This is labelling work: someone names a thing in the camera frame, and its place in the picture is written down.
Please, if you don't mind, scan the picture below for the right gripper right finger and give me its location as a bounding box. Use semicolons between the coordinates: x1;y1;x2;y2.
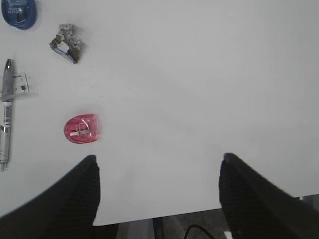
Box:
218;153;319;239

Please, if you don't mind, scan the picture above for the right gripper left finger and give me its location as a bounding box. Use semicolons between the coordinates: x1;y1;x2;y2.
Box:
0;154;102;239

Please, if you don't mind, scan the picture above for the paper ball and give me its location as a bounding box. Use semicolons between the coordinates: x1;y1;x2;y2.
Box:
49;23;82;64

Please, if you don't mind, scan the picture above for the pink pencil sharpener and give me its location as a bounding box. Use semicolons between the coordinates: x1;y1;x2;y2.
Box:
63;114;99;144

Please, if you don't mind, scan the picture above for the grey white pen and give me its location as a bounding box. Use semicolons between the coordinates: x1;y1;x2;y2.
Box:
0;59;14;172

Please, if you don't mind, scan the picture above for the blue pencil sharpener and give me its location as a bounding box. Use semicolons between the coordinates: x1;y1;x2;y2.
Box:
1;0;37;30

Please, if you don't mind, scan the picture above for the clear plastic ruler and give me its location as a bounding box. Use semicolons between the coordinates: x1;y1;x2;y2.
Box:
0;72;38;100

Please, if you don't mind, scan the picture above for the black cable under table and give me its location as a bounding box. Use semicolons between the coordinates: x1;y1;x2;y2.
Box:
186;224;215;239

